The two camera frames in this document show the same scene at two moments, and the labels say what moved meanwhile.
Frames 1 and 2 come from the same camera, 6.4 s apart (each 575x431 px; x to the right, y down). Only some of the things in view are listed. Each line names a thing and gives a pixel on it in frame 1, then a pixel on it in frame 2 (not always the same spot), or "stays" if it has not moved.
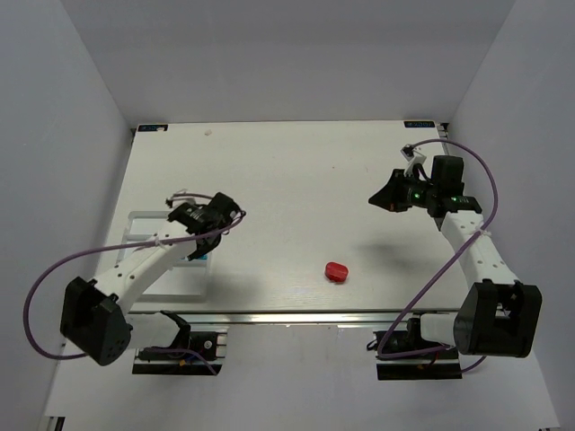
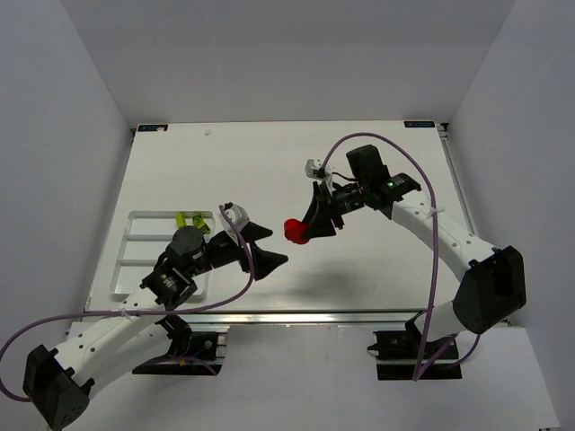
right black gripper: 397,194 to 332,205
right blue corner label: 419,124 stays
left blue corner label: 153,127 stays
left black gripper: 209,240 to 243,250
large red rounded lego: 336,272 to 294,230
